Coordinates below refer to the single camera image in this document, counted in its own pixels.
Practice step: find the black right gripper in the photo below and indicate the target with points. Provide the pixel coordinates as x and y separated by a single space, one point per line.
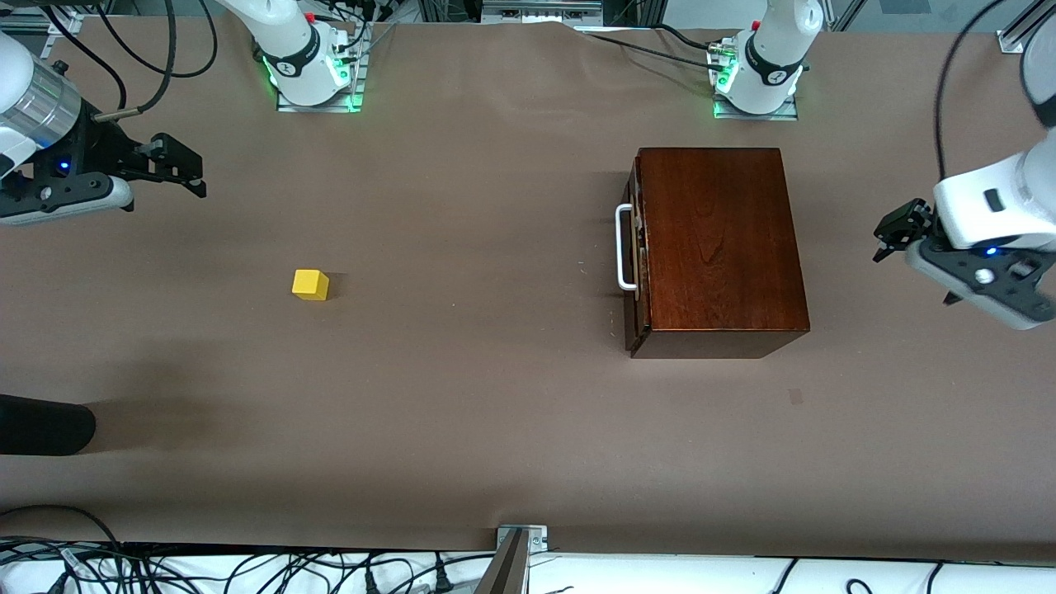
106 151

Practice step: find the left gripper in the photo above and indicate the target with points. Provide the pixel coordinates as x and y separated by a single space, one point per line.
911 221

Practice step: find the yellow cube block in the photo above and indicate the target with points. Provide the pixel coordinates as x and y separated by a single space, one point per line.
309 285

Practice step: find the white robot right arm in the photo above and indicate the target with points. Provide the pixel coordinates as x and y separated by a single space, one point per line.
289 41

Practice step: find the dark brown wooden cabinet box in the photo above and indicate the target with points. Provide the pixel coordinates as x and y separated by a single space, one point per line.
726 239

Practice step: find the black ribbed cylinder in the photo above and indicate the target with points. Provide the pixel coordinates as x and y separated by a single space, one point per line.
41 425

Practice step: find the brown paper table cover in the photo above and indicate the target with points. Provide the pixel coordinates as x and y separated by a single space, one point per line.
454 371

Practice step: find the metal equipment rack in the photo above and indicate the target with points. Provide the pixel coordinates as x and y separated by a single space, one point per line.
536 10

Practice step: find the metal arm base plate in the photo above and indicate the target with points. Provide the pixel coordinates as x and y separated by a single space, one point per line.
322 107
755 116

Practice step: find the aluminium frame profile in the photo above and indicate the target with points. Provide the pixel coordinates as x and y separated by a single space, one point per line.
64 23
1013 40
846 15

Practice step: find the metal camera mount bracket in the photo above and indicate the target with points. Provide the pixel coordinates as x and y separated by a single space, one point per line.
516 544

